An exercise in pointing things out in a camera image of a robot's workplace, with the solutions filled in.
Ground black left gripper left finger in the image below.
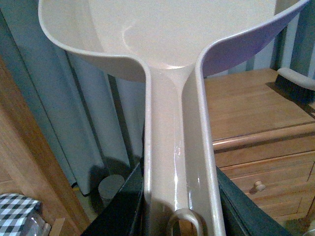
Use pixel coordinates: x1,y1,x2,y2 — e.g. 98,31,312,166
82,162,144,236

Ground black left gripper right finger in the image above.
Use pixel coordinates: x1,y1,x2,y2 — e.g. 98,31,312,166
217,168,291,236

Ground beige hand brush black bristles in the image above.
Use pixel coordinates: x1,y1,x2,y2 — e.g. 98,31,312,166
275,67,315,105

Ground beige plastic dustpan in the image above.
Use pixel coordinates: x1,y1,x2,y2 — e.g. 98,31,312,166
38,0,307,236

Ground white round trash bin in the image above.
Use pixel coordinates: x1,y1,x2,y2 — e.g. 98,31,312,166
98,175,125,207

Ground round wooden drawer knob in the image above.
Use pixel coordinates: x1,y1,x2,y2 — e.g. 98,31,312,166
250,181,266,194

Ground wooden nightstand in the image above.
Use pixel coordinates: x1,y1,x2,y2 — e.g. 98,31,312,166
204,69,315,225

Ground black white checkered bedsheet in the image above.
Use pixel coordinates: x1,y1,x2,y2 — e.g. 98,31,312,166
0,193,41,236

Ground wooden bed frame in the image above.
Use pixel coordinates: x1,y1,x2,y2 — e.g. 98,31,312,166
0,61,90,236

